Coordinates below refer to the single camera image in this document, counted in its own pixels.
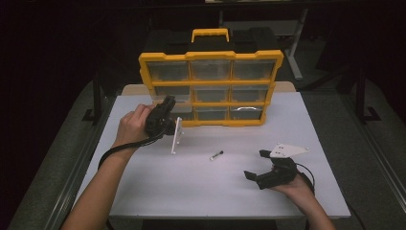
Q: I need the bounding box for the set of clear drawers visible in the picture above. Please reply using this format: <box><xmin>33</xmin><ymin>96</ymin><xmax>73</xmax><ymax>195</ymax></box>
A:
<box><xmin>147</xmin><ymin>59</ymin><xmax>278</xmax><ymax>122</ymax></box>

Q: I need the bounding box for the person's left hand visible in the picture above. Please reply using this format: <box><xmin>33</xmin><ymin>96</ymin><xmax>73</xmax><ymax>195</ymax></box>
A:
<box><xmin>114</xmin><ymin>104</ymin><xmax>156</xmax><ymax>147</ymax></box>

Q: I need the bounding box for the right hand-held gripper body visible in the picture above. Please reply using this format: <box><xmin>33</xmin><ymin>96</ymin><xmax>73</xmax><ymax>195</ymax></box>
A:
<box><xmin>255</xmin><ymin>143</ymin><xmax>310</xmax><ymax>190</ymax></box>

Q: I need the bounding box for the yellow black organizer case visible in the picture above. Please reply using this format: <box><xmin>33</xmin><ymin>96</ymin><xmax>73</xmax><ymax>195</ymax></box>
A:
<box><xmin>138</xmin><ymin>27</ymin><xmax>285</xmax><ymax>127</ymax></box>

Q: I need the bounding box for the right hand-held gripper black cable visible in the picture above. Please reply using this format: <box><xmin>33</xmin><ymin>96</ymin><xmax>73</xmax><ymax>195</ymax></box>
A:
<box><xmin>295</xmin><ymin>162</ymin><xmax>316</xmax><ymax>196</ymax></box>

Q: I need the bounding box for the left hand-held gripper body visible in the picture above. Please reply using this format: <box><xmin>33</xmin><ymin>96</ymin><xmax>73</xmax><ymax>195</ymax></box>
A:
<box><xmin>145</xmin><ymin>103</ymin><xmax>185</xmax><ymax>156</ymax></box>

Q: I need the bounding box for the black metal stand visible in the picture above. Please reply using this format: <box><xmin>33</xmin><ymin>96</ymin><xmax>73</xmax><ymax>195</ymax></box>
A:
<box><xmin>354</xmin><ymin>66</ymin><xmax>382</xmax><ymax>125</ymax></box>
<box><xmin>81</xmin><ymin>71</ymin><xmax>103</xmax><ymax>126</ymax></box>

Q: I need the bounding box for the white metal desk frame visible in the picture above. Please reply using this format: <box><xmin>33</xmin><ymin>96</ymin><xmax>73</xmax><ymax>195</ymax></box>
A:
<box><xmin>219</xmin><ymin>9</ymin><xmax>310</xmax><ymax>81</ymax></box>

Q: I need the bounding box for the small black silver cylinder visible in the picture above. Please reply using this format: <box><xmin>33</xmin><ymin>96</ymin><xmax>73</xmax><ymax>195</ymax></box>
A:
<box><xmin>209</xmin><ymin>149</ymin><xmax>225</xmax><ymax>162</ymax></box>

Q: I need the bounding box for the clear plastic drawer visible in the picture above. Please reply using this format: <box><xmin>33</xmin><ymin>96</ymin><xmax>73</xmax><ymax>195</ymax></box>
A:
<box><xmin>171</xmin><ymin>104</ymin><xmax>194</xmax><ymax>122</ymax></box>

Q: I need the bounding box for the person's right hand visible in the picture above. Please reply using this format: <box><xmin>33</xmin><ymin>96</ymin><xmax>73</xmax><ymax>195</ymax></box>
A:
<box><xmin>271</xmin><ymin>173</ymin><xmax>315</xmax><ymax>207</ymax></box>

